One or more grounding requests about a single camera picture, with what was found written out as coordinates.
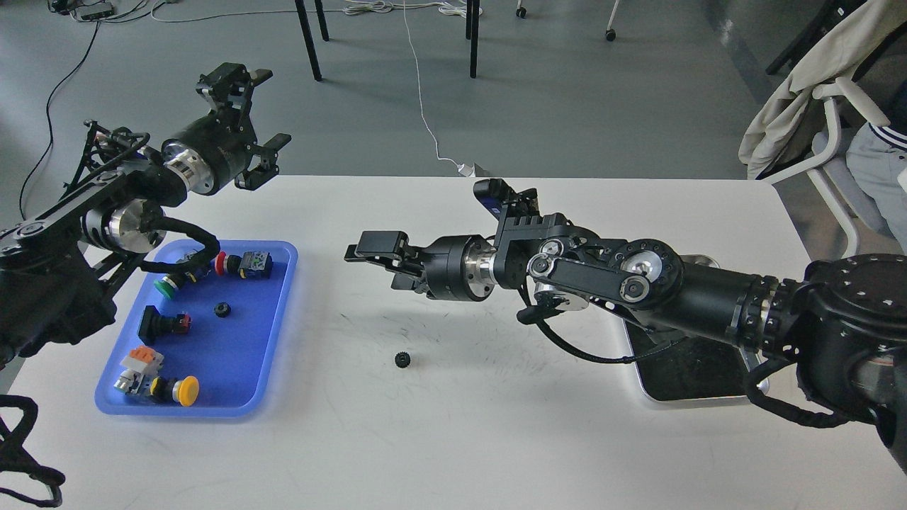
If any white cable on floor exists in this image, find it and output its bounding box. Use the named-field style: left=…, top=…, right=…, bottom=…
left=152, top=0, right=485, bottom=171

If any small black gear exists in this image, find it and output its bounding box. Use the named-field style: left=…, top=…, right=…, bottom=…
left=394, top=351, right=412, bottom=368
left=213, top=302, right=231, bottom=317

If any beige jacket on chair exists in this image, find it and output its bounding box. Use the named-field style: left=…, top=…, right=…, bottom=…
left=738, top=1, right=906, bottom=179

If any black table leg right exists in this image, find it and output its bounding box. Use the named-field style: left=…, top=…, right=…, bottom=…
left=466, top=0, right=480, bottom=79

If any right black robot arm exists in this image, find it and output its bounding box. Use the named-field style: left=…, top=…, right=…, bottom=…
left=344, top=178, right=906, bottom=468

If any black table leg left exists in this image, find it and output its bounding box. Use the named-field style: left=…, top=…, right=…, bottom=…
left=294, top=0, right=330, bottom=83

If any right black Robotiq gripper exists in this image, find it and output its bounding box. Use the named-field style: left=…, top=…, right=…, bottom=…
left=344, top=230, right=495, bottom=302

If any black table leg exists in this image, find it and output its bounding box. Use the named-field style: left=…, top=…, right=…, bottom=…
left=466, top=0, right=480, bottom=79
left=294, top=0, right=330, bottom=83

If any yellow push button switch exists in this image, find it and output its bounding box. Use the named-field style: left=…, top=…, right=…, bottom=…
left=113, top=375, right=200, bottom=407

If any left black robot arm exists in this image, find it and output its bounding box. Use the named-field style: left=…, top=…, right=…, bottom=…
left=1, top=62, right=291, bottom=366

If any silver metal tray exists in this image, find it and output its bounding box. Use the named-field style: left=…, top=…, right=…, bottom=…
left=621, top=251, right=757, bottom=406

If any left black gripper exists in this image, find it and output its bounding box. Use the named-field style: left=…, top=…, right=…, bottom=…
left=162, top=62, right=292, bottom=195

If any black cable on floor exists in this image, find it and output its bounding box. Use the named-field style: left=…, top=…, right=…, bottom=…
left=18, top=0, right=153, bottom=220

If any orange grey contact block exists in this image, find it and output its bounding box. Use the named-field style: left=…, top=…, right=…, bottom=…
left=120, top=345, right=164, bottom=377

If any red push button switch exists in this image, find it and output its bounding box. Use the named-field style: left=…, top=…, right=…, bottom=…
left=213, top=251, right=274, bottom=280

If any green push button switch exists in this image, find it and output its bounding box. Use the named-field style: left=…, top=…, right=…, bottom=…
left=153, top=261, right=213, bottom=300

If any blue plastic tray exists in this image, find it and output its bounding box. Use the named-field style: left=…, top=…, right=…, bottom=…
left=94, top=241, right=298, bottom=419

